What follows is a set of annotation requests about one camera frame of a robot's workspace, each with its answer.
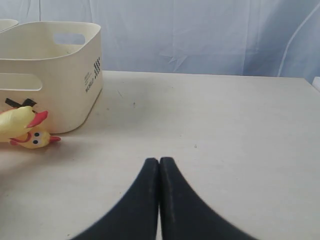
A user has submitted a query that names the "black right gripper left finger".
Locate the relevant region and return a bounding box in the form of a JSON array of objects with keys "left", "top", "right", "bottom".
[{"left": 73, "top": 158, "right": 160, "bottom": 240}]

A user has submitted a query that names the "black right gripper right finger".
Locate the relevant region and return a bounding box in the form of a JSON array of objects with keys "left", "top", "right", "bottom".
[{"left": 159, "top": 157, "right": 254, "bottom": 240}]

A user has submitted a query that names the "yellow rubber chicken front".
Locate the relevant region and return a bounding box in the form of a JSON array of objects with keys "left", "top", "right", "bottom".
[{"left": 0, "top": 106, "right": 61, "bottom": 149}]

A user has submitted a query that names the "cream bin with X mark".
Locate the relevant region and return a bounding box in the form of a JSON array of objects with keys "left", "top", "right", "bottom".
[{"left": 0, "top": 21, "right": 103, "bottom": 134}]

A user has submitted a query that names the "cream bin with O mark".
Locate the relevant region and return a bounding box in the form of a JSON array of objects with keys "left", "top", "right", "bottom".
[{"left": 0, "top": 18, "right": 19, "bottom": 32}]

